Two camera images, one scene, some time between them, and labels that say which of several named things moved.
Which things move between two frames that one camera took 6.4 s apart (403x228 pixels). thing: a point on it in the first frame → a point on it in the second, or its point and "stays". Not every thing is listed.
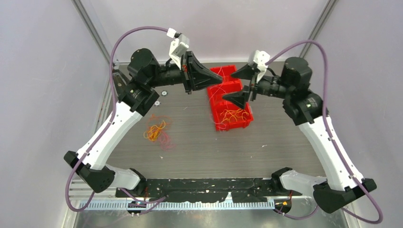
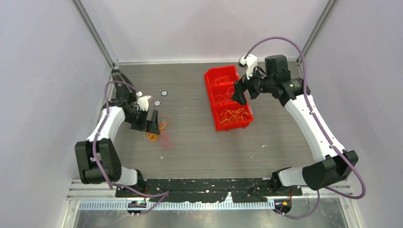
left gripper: x=195 y=75 → x=151 y=126
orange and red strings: x=238 y=113 stays
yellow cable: x=154 y=132 stays
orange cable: x=162 y=126 stays
